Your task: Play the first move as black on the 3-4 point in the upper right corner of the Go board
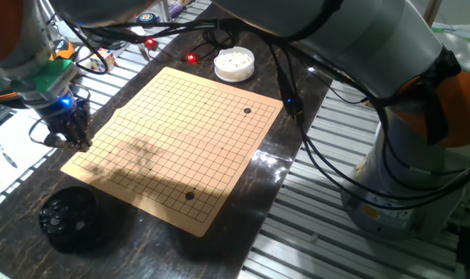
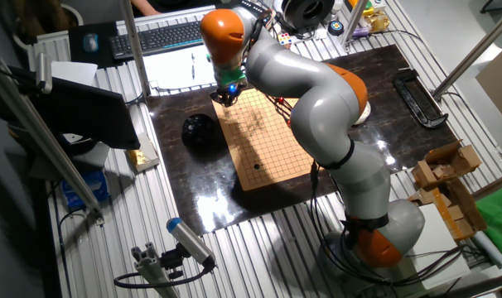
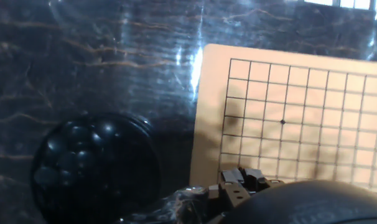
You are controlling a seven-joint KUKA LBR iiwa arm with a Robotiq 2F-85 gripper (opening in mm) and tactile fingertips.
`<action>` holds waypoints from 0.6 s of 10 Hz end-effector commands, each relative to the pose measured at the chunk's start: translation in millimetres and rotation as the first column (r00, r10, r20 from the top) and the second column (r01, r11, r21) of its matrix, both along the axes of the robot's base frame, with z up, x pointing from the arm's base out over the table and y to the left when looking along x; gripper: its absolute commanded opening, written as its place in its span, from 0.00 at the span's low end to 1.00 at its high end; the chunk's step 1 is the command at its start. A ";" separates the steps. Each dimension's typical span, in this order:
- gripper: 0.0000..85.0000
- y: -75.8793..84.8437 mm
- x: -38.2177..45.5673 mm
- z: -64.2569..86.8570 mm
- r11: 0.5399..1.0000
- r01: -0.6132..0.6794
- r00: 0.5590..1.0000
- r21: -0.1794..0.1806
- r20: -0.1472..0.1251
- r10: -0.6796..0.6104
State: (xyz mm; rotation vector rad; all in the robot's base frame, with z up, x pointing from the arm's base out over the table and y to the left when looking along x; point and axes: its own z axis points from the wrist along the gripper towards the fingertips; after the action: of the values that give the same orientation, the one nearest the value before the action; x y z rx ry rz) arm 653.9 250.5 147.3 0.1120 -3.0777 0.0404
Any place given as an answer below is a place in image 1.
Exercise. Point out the white egg-shaped object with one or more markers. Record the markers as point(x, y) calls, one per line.
point(80, 58)

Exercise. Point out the rubik's cube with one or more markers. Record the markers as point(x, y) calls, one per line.
point(107, 60)

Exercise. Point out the white paper sheet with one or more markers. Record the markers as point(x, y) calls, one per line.
point(6, 135)

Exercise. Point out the round black blue puck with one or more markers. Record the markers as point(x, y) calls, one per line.
point(147, 18)

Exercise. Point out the black round stone bowl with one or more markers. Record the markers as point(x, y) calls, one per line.
point(83, 238)

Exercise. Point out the black go stone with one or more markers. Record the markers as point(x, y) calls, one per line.
point(189, 195)
point(247, 110)

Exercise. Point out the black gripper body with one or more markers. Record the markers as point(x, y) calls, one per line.
point(62, 114)

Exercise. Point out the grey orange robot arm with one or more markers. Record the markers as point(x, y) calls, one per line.
point(374, 38)

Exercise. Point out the pile of white go stones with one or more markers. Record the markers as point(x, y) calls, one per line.
point(235, 60)

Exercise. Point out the small white scrap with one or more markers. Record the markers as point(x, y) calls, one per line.
point(315, 236)

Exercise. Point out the pile of black go stones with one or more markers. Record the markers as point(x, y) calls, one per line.
point(64, 217)

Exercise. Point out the white round stone bowl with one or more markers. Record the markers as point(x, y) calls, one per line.
point(235, 76)

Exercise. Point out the black silver pen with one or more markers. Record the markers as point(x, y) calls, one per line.
point(4, 154)

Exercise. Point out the black usb adapter blue light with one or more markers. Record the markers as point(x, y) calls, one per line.
point(291, 104)

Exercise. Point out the tan go board mat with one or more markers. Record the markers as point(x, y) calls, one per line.
point(188, 128)

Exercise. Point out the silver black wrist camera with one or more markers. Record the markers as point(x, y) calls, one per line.
point(56, 140)

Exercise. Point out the green wrist adapter plate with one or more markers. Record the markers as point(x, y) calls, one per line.
point(45, 79)

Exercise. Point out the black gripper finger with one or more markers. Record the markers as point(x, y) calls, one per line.
point(85, 141)
point(72, 141)

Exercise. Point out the small purple object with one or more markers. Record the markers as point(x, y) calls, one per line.
point(177, 7)

